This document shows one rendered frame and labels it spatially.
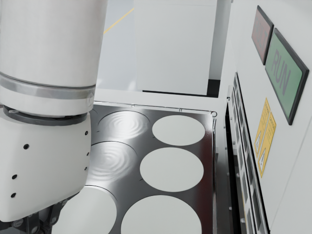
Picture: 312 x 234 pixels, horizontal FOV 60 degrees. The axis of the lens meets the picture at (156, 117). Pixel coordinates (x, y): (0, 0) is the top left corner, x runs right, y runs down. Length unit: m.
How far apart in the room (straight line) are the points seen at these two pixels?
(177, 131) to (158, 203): 0.17
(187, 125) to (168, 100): 0.26
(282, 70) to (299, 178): 0.10
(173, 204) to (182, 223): 0.03
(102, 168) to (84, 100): 0.21
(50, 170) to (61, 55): 0.11
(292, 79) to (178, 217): 0.22
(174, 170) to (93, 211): 0.14
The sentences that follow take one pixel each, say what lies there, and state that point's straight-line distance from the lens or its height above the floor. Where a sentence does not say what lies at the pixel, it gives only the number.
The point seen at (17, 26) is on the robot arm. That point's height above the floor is 1.15.
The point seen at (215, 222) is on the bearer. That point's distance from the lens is 0.39.
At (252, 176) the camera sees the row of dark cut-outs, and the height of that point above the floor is 0.97.
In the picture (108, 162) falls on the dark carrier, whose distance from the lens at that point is 0.45.
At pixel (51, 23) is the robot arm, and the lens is 0.23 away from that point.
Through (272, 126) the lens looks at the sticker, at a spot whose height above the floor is 1.05.
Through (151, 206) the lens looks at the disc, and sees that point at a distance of 0.39.
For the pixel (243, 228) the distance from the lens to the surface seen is 0.34.
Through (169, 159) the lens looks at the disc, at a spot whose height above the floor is 0.90.
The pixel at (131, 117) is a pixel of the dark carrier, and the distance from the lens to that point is 0.56.
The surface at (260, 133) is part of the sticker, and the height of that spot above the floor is 1.01.
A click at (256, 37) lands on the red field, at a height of 1.09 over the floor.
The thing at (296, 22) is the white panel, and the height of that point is 1.14.
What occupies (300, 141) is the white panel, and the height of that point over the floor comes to 1.08.
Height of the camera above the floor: 1.20
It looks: 32 degrees down
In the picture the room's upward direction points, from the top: straight up
